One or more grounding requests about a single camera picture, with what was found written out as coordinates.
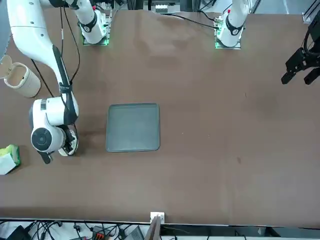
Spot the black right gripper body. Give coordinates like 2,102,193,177
59,124,78,145

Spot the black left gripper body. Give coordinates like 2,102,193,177
305,17,320,70

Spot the white bowl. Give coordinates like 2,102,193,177
58,128,80,157

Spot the green tissue pack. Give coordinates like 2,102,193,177
0,143,22,176

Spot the dark grey square tray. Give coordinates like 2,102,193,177
105,102,161,153

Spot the cream mini trash bin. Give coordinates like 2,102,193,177
0,54,42,99

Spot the orange black power strip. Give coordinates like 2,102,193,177
90,224,107,240

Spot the black power brick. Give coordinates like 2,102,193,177
6,224,32,240

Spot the aluminium frame corner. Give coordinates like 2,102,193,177
301,4,317,24

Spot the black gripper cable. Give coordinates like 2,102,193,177
30,6,81,98

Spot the black base cable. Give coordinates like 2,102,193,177
158,12,220,30

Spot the aluminium camera post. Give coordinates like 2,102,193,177
144,211,166,240

